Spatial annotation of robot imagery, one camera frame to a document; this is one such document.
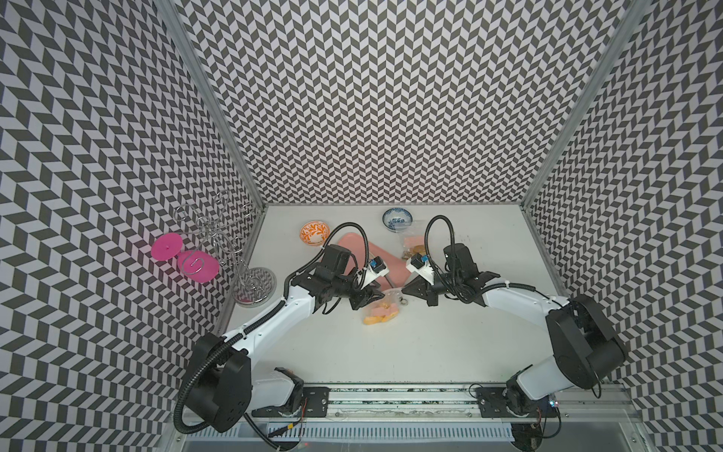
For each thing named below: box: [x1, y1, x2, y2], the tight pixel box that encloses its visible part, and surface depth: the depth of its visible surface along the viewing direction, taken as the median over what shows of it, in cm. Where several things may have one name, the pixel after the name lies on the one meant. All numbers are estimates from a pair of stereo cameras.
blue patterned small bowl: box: [382, 207, 414, 233], surface depth 113 cm
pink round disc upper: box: [150, 232, 184, 261], surface depth 68 cm
